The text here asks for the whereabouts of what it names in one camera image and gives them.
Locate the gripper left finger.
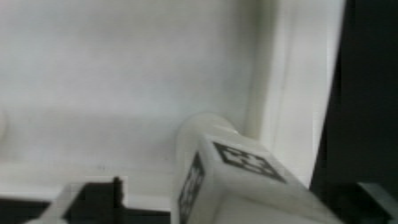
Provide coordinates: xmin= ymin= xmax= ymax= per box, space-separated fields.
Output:
xmin=22 ymin=175 xmax=129 ymax=224

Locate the white table leg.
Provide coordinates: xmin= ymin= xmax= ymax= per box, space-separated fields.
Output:
xmin=170 ymin=113 xmax=344 ymax=224

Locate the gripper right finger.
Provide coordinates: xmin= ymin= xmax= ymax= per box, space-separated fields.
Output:
xmin=358 ymin=182 xmax=398 ymax=224

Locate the white square tabletop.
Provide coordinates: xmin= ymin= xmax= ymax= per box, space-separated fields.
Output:
xmin=0 ymin=0 xmax=348 ymax=210

